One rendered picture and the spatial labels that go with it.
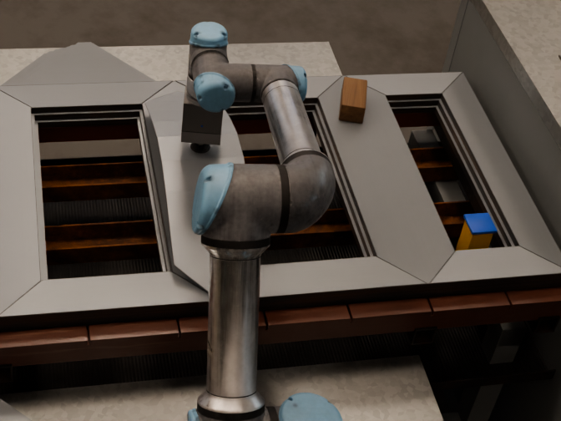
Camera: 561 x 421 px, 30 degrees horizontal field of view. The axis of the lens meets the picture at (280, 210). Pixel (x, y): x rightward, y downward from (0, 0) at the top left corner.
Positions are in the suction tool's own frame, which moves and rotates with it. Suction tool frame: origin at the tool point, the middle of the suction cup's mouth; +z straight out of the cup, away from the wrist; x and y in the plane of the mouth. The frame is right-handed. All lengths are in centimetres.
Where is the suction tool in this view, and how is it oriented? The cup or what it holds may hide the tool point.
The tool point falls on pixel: (199, 151)
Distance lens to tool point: 230.5
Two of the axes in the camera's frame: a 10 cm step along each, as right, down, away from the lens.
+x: 0.1, 6.8, -7.3
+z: -1.1, 7.3, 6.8
